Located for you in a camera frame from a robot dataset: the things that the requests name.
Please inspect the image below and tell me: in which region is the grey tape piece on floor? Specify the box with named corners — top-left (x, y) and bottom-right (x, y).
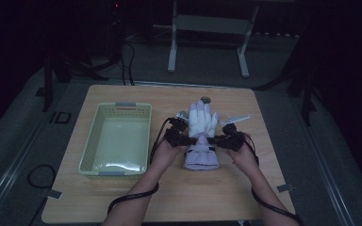
top-left (44, 189), bottom-right (64, 201)

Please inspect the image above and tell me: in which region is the lavender and white glove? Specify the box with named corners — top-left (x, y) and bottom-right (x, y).
top-left (184, 100), bottom-right (220, 170)

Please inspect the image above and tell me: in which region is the black tripod stand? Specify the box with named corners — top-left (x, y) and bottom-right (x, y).
top-left (253, 59), bottom-right (328, 127)

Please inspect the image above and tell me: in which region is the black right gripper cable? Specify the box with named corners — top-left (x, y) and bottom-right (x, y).
top-left (240, 133), bottom-right (304, 226)

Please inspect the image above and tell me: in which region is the black stand with cables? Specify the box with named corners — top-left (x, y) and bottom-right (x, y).
top-left (36, 0), bottom-right (137, 113)

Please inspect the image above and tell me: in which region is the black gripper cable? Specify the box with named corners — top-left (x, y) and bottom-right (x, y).
top-left (240, 133), bottom-right (304, 226)
top-left (107, 117), bottom-right (174, 217)

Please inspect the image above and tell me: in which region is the pale green plastic basket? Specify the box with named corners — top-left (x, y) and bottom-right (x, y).
top-left (77, 101), bottom-right (154, 177)

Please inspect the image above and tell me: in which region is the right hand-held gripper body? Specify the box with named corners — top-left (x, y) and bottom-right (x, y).
top-left (216, 115), bottom-right (252, 153)

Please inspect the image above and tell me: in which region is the white metal stand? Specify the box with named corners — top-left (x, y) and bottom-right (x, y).
top-left (167, 0), bottom-right (260, 79)

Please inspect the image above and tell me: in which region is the person's left hand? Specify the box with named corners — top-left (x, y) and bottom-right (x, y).
top-left (150, 139), bottom-right (187, 178)

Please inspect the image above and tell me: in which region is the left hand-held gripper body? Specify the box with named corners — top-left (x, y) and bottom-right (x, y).
top-left (164, 111), bottom-right (190, 149)

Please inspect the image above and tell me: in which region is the black rectangular floor frame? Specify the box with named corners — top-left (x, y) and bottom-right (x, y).
top-left (49, 110), bottom-right (73, 124)

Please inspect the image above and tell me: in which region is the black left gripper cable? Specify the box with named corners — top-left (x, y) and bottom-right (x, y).
top-left (107, 117), bottom-right (174, 217)

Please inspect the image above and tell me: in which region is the black floor cable loop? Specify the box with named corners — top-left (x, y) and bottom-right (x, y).
top-left (26, 164), bottom-right (58, 189)

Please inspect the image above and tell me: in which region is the person's right hand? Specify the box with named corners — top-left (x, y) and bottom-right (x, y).
top-left (225, 133), bottom-right (261, 178)

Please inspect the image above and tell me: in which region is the grey tape piece on table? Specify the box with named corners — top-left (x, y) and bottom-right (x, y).
top-left (276, 183), bottom-right (295, 193)

